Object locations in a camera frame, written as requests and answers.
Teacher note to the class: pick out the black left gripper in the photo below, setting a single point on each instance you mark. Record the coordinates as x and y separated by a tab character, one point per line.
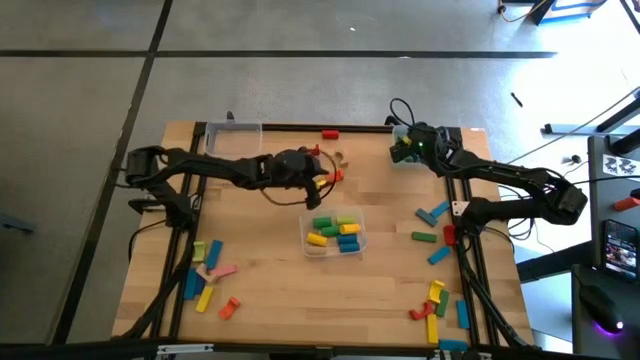
315	172

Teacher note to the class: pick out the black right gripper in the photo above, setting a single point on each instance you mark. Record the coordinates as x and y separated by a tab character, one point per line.
427	147

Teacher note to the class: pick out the orange wooden arch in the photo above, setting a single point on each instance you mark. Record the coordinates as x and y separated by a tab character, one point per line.
227	311
337	176

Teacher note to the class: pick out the blue wooden arch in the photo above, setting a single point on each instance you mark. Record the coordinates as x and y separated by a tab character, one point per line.
412	159

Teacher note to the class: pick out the red wooden arch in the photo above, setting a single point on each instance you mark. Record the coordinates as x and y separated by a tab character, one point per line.
449	235
316	149
417	315

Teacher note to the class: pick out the red wooden cylinder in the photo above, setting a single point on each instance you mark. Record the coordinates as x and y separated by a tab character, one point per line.
330	134

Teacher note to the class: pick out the clear plastic bin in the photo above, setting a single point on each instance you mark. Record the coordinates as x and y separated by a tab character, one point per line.
399	166
232	145
334	214

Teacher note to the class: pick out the light green wooden cylinder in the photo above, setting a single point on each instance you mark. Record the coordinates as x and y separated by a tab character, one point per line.
346	219

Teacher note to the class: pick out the yellow wooden cylinder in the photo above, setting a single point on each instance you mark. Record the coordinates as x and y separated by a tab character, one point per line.
350	228
316	240

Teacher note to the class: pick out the natural wooden cylinder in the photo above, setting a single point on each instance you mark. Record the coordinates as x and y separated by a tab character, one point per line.
314	251

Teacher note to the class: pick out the green wooden plank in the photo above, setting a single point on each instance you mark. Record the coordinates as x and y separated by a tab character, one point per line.
424	237
442	303

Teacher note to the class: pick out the blue wooden plank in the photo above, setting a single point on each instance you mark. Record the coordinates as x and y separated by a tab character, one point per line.
454	345
463	314
214	254
439	255
440	209

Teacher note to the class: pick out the yellow wooden plank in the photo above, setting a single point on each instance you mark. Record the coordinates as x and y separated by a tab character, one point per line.
204	299
432	329

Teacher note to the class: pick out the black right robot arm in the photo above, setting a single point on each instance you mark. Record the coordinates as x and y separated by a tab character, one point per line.
510	175

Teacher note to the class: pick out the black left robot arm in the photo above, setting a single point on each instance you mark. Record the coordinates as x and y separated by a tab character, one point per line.
210	167

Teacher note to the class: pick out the black table clamp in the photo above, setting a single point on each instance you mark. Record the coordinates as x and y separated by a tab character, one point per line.
392	120
230	116

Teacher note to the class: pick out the white mounting plate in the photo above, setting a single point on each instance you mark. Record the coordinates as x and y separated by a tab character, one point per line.
458	208

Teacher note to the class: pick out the teal wooden plank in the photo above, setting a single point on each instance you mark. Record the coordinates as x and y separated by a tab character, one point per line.
426	217

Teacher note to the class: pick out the black marker pen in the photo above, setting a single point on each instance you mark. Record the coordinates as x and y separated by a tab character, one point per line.
516	100

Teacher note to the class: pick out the pink wooden plank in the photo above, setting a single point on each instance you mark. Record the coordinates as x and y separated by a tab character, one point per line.
225	271

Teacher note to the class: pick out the grey stand base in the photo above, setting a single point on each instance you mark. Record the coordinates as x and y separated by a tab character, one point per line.
565	129

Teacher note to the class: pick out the light green wooden arch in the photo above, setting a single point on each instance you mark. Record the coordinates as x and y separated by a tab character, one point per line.
199	255

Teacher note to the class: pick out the small black plug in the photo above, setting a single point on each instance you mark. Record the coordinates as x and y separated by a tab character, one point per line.
576	159

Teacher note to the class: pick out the natural wooden block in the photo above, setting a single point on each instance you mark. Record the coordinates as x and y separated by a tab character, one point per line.
204	272

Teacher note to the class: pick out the wide blue wooden block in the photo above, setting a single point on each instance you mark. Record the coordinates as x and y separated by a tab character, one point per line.
191	285

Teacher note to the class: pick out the paper with black patterns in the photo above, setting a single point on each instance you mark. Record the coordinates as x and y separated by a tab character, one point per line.
620	165

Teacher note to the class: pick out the black stand legs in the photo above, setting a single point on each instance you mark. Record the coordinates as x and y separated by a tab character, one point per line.
625	118

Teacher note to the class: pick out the orange object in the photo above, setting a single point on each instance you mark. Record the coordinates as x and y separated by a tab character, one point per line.
625	203

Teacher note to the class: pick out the smartphone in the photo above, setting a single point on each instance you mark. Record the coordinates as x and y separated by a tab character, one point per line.
621	247

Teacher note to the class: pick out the black computer mouse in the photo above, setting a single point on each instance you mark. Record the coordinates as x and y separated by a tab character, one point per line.
597	302

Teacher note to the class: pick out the dark floor object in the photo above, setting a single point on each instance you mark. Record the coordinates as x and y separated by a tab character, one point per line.
17	228

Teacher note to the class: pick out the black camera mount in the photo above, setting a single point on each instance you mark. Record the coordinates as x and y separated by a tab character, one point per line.
324	352

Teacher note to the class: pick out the silver frame bracket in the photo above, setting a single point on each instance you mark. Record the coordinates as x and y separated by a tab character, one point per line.
462	355
185	348

